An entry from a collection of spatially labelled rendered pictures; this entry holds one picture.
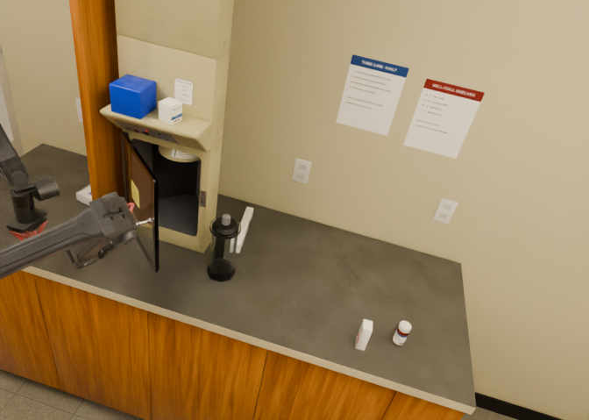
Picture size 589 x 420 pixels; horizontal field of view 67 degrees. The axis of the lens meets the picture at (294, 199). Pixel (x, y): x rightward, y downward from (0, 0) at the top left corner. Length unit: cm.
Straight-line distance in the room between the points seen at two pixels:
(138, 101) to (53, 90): 98
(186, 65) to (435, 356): 125
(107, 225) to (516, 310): 189
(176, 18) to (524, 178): 137
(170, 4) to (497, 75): 110
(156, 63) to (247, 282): 82
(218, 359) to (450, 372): 81
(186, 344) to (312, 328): 47
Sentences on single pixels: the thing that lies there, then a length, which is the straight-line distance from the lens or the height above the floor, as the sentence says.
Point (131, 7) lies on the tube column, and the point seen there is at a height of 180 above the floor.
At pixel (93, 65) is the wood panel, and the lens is 153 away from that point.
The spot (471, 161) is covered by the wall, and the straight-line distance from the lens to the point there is 187.
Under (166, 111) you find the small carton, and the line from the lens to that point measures 141.
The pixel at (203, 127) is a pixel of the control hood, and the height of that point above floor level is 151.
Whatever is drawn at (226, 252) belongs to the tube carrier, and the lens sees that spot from 159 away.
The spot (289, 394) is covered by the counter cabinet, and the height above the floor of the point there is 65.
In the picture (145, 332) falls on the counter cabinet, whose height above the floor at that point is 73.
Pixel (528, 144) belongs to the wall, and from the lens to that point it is 187.
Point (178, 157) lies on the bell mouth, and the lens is 160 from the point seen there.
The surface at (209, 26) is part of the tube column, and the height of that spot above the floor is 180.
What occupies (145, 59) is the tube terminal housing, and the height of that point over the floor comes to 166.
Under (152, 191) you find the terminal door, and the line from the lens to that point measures 142.
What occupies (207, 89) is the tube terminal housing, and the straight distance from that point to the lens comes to 142.
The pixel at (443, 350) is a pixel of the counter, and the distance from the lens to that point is 172.
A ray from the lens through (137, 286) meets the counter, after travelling 168.
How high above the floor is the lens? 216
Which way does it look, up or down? 35 degrees down
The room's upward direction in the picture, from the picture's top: 12 degrees clockwise
